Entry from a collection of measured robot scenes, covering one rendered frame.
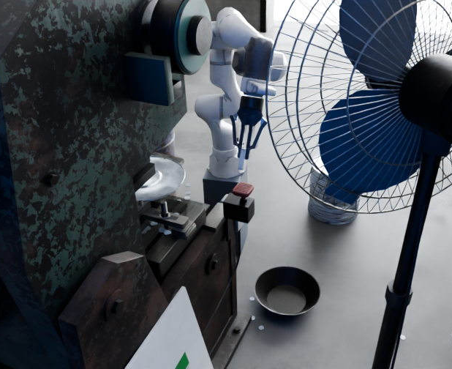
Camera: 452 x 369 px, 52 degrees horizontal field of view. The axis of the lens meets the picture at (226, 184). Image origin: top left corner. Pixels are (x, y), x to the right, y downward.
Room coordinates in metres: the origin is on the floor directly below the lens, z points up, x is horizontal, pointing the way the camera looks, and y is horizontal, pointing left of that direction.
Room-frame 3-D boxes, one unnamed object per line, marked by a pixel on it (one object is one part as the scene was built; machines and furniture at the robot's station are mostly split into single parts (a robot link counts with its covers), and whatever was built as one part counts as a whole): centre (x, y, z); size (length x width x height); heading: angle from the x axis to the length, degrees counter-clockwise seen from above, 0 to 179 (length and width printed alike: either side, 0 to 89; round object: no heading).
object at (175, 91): (1.12, 0.12, 1.31); 0.22 x 0.12 x 0.22; 154
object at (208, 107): (1.93, 0.04, 0.71); 0.18 x 0.11 x 0.25; 86
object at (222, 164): (1.97, -0.01, 0.52); 0.22 x 0.19 x 0.14; 165
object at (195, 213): (1.25, 0.34, 0.68); 0.45 x 0.30 x 0.06; 64
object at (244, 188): (1.31, -0.06, 0.72); 0.07 x 0.06 x 0.08; 154
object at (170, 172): (1.36, 0.28, 0.78); 0.29 x 0.29 x 0.01
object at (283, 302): (1.50, -0.26, 0.04); 0.30 x 0.30 x 0.07
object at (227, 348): (1.01, 0.16, 0.45); 0.92 x 0.12 x 0.90; 154
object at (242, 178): (1.93, 0.00, 0.23); 0.18 x 0.18 x 0.45; 75
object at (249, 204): (1.32, -0.04, 0.62); 0.10 x 0.06 x 0.20; 64
